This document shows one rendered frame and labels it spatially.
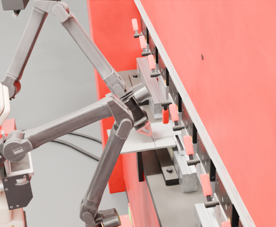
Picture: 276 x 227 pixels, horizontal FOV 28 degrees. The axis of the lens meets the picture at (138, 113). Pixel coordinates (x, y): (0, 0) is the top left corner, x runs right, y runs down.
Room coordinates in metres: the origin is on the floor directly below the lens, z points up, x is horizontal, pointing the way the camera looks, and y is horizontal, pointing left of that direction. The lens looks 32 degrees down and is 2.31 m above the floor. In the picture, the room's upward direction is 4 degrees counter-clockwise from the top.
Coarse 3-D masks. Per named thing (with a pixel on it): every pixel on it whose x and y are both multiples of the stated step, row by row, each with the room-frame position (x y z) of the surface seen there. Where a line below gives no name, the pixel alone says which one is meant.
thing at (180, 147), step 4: (176, 136) 1.89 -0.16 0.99; (180, 136) 1.88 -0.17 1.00; (180, 140) 1.85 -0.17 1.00; (176, 144) 1.83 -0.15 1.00; (180, 144) 1.84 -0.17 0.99; (176, 148) 1.83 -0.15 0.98; (180, 148) 1.81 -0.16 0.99; (184, 148) 1.79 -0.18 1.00; (180, 152) 1.79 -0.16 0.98; (184, 152) 1.79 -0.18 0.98
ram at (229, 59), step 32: (160, 0) 1.93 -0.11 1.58; (192, 0) 1.48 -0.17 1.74; (224, 0) 1.19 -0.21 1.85; (256, 0) 1.00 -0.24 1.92; (160, 32) 1.95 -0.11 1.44; (192, 32) 1.48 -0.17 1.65; (224, 32) 1.19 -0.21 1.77; (256, 32) 0.99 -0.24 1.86; (192, 64) 1.48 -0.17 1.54; (224, 64) 1.18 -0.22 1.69; (256, 64) 0.98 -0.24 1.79; (192, 96) 1.48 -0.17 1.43; (224, 96) 1.17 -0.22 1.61; (256, 96) 0.97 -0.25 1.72; (224, 128) 1.16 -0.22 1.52; (256, 128) 0.95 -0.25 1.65; (224, 160) 1.15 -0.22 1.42; (256, 160) 0.94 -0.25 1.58; (256, 192) 0.93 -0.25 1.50; (256, 224) 0.91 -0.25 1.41
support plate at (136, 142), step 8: (144, 128) 1.96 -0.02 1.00; (128, 136) 1.90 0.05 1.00; (136, 136) 1.90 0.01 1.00; (144, 136) 1.90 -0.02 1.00; (168, 136) 1.88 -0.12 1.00; (128, 144) 1.85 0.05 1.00; (136, 144) 1.84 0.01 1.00; (144, 144) 1.84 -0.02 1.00; (152, 144) 1.84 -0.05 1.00; (160, 144) 1.83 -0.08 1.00; (168, 144) 1.83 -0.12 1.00; (120, 152) 1.79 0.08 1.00; (128, 152) 1.80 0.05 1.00
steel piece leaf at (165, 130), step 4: (168, 124) 1.97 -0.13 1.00; (152, 128) 1.95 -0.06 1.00; (156, 128) 1.95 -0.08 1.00; (160, 128) 1.95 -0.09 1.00; (164, 128) 1.94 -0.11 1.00; (168, 128) 1.94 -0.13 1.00; (152, 132) 1.92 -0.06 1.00; (156, 132) 1.92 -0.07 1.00; (160, 132) 1.92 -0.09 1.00; (164, 132) 1.91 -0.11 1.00; (168, 132) 1.91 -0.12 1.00; (172, 132) 1.91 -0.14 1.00; (152, 136) 1.88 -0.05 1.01; (156, 136) 1.89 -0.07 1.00; (160, 136) 1.89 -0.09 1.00; (164, 136) 1.89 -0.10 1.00
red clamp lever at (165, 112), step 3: (162, 102) 1.75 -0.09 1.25; (165, 102) 1.75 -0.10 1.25; (168, 102) 1.75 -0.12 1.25; (171, 102) 1.75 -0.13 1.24; (162, 105) 1.74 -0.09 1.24; (165, 105) 1.75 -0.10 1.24; (168, 105) 1.75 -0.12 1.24; (165, 108) 1.75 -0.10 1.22; (162, 111) 1.75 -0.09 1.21; (165, 111) 1.75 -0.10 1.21; (168, 111) 1.75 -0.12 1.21; (162, 114) 1.75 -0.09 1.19; (165, 114) 1.75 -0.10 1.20; (168, 114) 1.75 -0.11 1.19; (162, 117) 1.76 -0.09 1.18; (165, 117) 1.75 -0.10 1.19; (168, 117) 1.75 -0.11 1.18; (165, 120) 1.75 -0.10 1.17; (168, 120) 1.75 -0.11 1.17; (165, 123) 1.75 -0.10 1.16
